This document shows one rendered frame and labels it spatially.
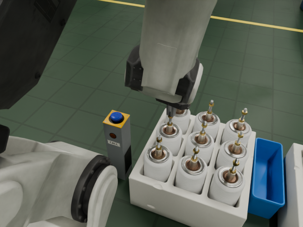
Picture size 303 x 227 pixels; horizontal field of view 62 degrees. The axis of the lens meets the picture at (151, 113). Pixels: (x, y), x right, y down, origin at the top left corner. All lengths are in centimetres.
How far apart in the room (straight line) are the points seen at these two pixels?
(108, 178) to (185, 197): 37
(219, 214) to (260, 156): 46
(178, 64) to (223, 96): 120
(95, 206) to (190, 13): 39
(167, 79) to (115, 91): 115
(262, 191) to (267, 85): 79
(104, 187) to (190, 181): 36
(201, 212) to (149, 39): 66
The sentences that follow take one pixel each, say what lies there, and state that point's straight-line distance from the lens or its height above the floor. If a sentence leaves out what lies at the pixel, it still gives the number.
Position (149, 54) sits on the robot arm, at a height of 74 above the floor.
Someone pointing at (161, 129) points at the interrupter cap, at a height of 25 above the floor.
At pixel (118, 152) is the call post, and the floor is 18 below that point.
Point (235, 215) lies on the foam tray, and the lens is 86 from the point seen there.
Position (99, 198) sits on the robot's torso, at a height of 46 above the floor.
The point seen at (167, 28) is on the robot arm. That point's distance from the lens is 33.
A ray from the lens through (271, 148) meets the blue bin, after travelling 121.
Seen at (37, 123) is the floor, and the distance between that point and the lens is 141.
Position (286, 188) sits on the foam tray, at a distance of 109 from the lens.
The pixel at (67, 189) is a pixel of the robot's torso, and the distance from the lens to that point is 49.
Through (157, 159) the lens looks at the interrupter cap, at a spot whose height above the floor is 25.
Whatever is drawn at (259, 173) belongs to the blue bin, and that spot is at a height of 0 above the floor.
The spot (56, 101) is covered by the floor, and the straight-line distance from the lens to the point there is 151.
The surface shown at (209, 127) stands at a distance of 97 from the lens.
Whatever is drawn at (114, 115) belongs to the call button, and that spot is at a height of 33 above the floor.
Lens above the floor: 91
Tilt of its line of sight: 42 degrees down
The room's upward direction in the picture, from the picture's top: 2 degrees clockwise
